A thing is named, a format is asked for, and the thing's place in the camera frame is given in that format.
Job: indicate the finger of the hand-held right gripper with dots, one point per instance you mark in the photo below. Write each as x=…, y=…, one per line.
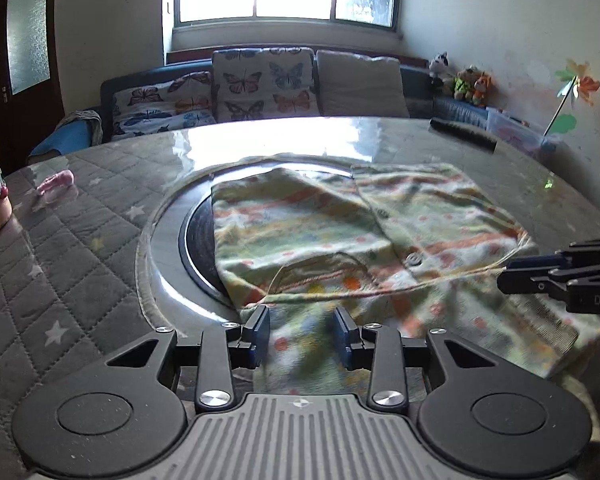
x=540, y=261
x=525, y=281

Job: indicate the plain beige cushion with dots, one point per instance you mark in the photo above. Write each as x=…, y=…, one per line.
x=360, y=84

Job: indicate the orange plush toy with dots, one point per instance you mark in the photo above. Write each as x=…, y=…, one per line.
x=482, y=89

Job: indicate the green and yellow plush toy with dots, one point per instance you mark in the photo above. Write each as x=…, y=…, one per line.
x=463, y=85

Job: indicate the colourful paper pinwheel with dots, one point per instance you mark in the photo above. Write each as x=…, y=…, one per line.
x=577, y=82

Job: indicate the clear plastic storage box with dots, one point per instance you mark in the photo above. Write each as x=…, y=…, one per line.
x=510, y=127

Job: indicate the long black object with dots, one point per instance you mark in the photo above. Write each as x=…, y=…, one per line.
x=462, y=134

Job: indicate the black and white plush toy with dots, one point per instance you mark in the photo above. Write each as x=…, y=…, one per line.
x=440, y=71

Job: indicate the dark blue sofa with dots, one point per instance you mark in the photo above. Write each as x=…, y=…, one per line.
x=420, y=87

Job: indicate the dark wooden door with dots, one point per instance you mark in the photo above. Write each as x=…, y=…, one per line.
x=10, y=35

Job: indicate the blue chair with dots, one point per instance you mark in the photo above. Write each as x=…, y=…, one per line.
x=62, y=142

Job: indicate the upright butterfly print cushion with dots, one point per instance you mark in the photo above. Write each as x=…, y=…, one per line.
x=262, y=85

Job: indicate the flat butterfly print cushion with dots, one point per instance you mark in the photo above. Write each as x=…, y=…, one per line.
x=160, y=107

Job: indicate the round glass turntable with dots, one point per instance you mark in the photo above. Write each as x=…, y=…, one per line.
x=170, y=255

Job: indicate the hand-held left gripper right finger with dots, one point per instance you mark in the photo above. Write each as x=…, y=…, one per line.
x=342, y=335

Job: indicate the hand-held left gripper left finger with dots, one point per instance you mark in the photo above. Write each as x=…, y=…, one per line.
x=260, y=332

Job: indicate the small pink toy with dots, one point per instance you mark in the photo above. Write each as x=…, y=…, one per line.
x=55, y=182

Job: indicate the grey garment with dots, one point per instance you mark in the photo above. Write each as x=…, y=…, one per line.
x=82, y=122

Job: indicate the patterned green striped child's shirt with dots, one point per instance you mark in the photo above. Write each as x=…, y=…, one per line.
x=320, y=230

